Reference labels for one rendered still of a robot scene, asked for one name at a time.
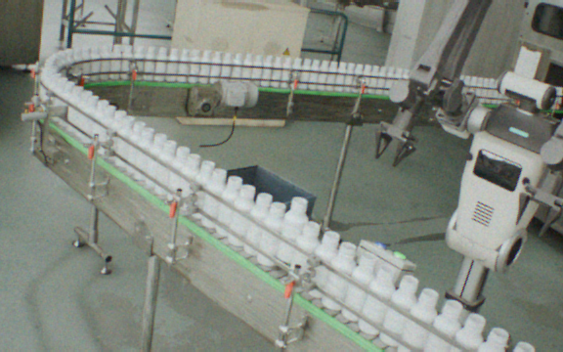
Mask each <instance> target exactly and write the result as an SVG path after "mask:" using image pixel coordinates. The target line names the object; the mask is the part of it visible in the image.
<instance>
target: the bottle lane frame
mask: <svg viewBox="0 0 563 352"><path fill-rule="evenodd" d="M49 134H51V135H52V136H54V137H55V148H56V149H58V150H59V151H58V152H54V165H52V163H51V162H49V161H48V166H47V165H46V159H45V158H44V165H46V166H47V168H49V169H50V170H51V171H52V172H54V173H55V174H56V175H58V176H59V177H60V179H62V180H63V181H64V182H66V183H67V184H68V185H69V186H71V188H72V189H73V190H75V191H76V192H77V193H78V194H80V195H81V196H82V197H84V198H85V199H86V200H88V199H87V196H88V195H89V187H88V183H89V182H90V174H91V161H92V158H91V159H89V158H88V150H87V149H85V147H84V149H83V146H82V144H80V143H78V141H77V140H75V139H73V138H72V137H70V136H69V135H67V134H66V133H65V132H64V131H63V130H61V129H60V128H58V127H57V126H55V125H54V124H52V123H50V122H49ZM116 168H117V167H113V166H112V165H110V163H106V162H105V161H104V160H103V159H101V158H99V156H98V155H97V161H96V173H95V183H96V184H99V183H104V182H105V176H106V174H107V175H108V183H105V185H106V186H107V188H108V195H107V196H104V197H102V198H96V200H95V201H94V202H93V203H92V204H93V205H94V207H95V208H97V209H98V210H99V211H101V212H102V213H104V214H105V215H106V216H107V217H108V218H110V219H111V220H112V221H113V222H114V223H115V224H116V225H117V226H119V227H120V228H121V229H122V230H124V231H125V232H126V233H128V234H129V235H130V236H131V237H133V230H134V224H135V223H136V222H137V221H140V222H141V223H143V224H145V225H146V226H147V227H149V228H150V229H151V230H152V235H153V241H152V254H153V255H155V256H156V257H157V258H159V259H161V260H162V261H163V262H165V263H166V264H167V262H166V257H167V256H168V252H169V249H168V247H167V246H168V244H169V243H170V238H171V230H172V223H173V218H170V207H171V206H168V205H164V203H163V200H160V199H159V198H157V197H156V196H154V195H152V194H151V193H150V191H147V190H144V189H143V188H142V186H140V185H138V184H137V183H135V181H132V180H131V179H129V177H126V176H125V175H124V174H123V173H121V172H119V171H118V169H116ZM105 185H100V186H98V187H97V190H96V192H95V196H101V195H103V194H104V188H105ZM188 233H190V234H191V235H193V237H192V243H189V245H187V247H188V248H190V249H191V251H190V257H187V258H185V259H182V260H177V262H176V265H175V266H173V267H172V268H171V269H172V270H174V271H175V272H177V273H178V274H180V275H181V276H182V277H184V278H185V279H186V281H187V282H189V283H190V284H191V285H194V286H195V287H196V288H198V289H199V290H200V291H202V292H203V293H204V294H205V296H208V297H209V298H210V299H212V300H213V301H214V302H215V303H217V304H218V305H219V306H221V307H223V308H224V309H225V310H227V311H228V312H229V314H231V315H232V316H233V317H234V318H236V319H238V320H239V321H241V322H242V323H243V324H244V325H246V326H247V327H248V328H250V329H251V330H253V331H255V332H256V333H257V335H259V336H260V337H261V338H262V339H264V340H265V341H266V342H269V343H270V344H271V345H272V346H274V347H275V348H276V346H275V343H276V341H277V339H278V337H279V333H280V332H279V331H278V328H279V326H280V324H281V323H282V315H284V310H285V305H286V300H287V298H285V296H284V295H285V289H286V285H284V286H282V285H281V283H280V282H279V279H275V278H273V277H272V276H269V275H268V273H269V272H267V273H265V272H263V271H262V270H261V269H260V268H259V267H258V265H254V264H252V263H251V262H249V261H248V259H249V258H248V259H245V258H242V257H241V256H239V254H238V253H239V251H238V252H235V251H234V250H232V249H231V248H229V246H230V245H228V246H225V245H224V244H222V243H221V242H220V240H217V239H216V238H213V237H212V236H211V234H208V233H206V232H205V231H203V227H202V229H200V227H199V226H197V225H196V224H195V222H191V221H190V220H189V219H187V217H183V216H182V214H180V213H179V220H178V227H177V235H176V241H175V244H181V243H186V242H187V238H188ZM300 294H301V293H295V295H294V299H293V303H292V309H291V313H290V317H289V322H288V325H289V326H290V327H292V326H294V325H297V324H300V318H301V314H302V312H303V313H305V314H306V315H307V320H306V325H305V326H304V325H302V326H300V328H302V329H303V330H304V332H303V337H302V340H299V339H298V340H296V341H295V342H293V343H290V344H288V348H287V349H286V350H284V351H282V352H385V350H386V349H387V348H384V349H380V348H379V347H377V346H376V345H373V344H372V343H371V342H372V341H373V340H374V339H372V340H366V339H365V338H363V337H362V336H360V335H359V333H360V331H359V332H354V331H353V330H351V329H348V328H347V327H346V326H347V325H348V324H345V325H343V324H341V323H340V322H338V321H337V320H335V317H336V316H333V317H331V316H329V315H328V314H326V313H325V312H324V311H323V308H324V307H323V308H319V307H318V306H316V305H315V304H312V303H311V301H312V300H309V301H308V300H306V299H305V298H303V297H302V296H301V295H300Z"/></svg>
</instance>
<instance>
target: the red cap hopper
mask: <svg viewBox="0 0 563 352"><path fill-rule="evenodd" d="M139 3H140V0H134V3H133V13H132V23H131V24H130V27H129V26H128V25H127V24H126V21H125V16H126V6H127V0H122V3H121V14H120V21H119V26H118V33H125V32H128V33H135V31H136V28H137V21H138V13H139ZM67 4H68V0H63V7H62V11H61V28H60V34H59V38H56V39H57V40H61V41H66V46H67V40H65V38H64V37H65V27H67V29H69V13H70V6H69V13H68V14H66V5H67ZM83 6H84V4H83V2H82V3H81V4H79V5H78V6H77V7H76V0H75V7H76V8H75V12H76V11H78V10H79V9H80V8H81V7H83ZM104 7H105V8H106V9H107V10H108V12H109V13H110V14H111V15H112V17H113V18H114V20H116V15H115V14H114V13H113V11H112V10H111V9H110V8H109V6H108V5H107V4H105V6H104ZM93 14H95V13H94V12H93V10H92V11H91V13H90V14H89V15H87V16H86V17H85V18H84V19H82V20H76V19H75V14H74V22H77V24H76V25H74V26H73V29H79V30H89V31H94V30H98V31H108V32H114V30H105V29H96V28H93V29H86V28H77V27H79V26H80V25H81V24H82V23H86V24H92V23H95V24H104V25H114V24H115V22H100V21H87V20H88V19H90V18H91V16H92V15H93ZM123 28H124V29H125V30H126V31H123ZM134 41H135V37H129V44H128V46H132V47H133V51H132V53H133V55H135V53H134Z"/></svg>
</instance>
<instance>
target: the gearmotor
mask: <svg viewBox="0 0 563 352"><path fill-rule="evenodd" d="M258 97H259V92H258V88H257V85H255V84H254V83H253V82H242V81H233V80H217V81H215V83H214V84H213V86H196V85H195V86H191V89H190V96H189V104H188V118H192V117H193V118H203V119H214V117H216V110H217V107H235V110H236V112H235V116H234V125H233V131H232V134H230V136H229V137H228V139H227V140H225V141H224V142H222V143H219V144H213V146H200V147H201V148H207V147H216V145H221V144H223V143H225V142H227V141H228V140H229V139H230V138H232V136H233V134H234V129H235V123H236V119H237V110H238V108H253V107H254V106H255V105H256V104H257V101H258Z"/></svg>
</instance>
